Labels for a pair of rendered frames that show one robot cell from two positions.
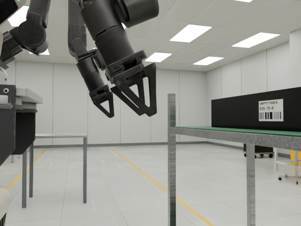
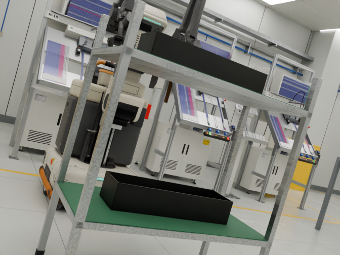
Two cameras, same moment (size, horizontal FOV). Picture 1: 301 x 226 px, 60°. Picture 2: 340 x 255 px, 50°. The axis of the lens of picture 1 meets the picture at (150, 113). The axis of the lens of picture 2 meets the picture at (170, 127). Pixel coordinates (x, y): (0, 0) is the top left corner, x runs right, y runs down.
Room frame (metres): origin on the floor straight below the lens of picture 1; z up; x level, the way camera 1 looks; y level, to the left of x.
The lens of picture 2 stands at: (0.44, -1.96, 0.79)
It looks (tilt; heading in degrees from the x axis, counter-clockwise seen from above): 3 degrees down; 79
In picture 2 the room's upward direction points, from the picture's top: 16 degrees clockwise
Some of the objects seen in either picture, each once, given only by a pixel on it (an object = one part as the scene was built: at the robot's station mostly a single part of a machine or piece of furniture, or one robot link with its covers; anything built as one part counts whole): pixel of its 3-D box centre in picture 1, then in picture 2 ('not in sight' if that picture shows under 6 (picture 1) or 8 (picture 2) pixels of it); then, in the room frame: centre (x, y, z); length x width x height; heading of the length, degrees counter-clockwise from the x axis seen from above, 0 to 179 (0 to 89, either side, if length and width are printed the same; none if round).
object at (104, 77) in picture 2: not in sight; (114, 81); (0.48, 0.73, 0.87); 0.23 x 0.15 x 0.11; 16
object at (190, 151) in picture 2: not in sight; (171, 149); (1.41, 2.43, 0.31); 0.70 x 0.65 x 0.62; 16
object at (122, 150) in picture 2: not in sight; (104, 119); (0.48, 0.71, 0.59); 0.55 x 0.34 x 0.83; 16
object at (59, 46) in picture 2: not in sight; (68, 93); (0.08, 1.86, 0.66); 1.01 x 0.73 x 1.31; 106
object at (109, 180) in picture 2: not in sight; (168, 198); (0.83, -0.42, 0.41); 0.57 x 0.17 x 0.11; 16
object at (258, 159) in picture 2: not in sight; (274, 150); (2.87, 2.67, 0.65); 1.01 x 0.73 x 1.29; 106
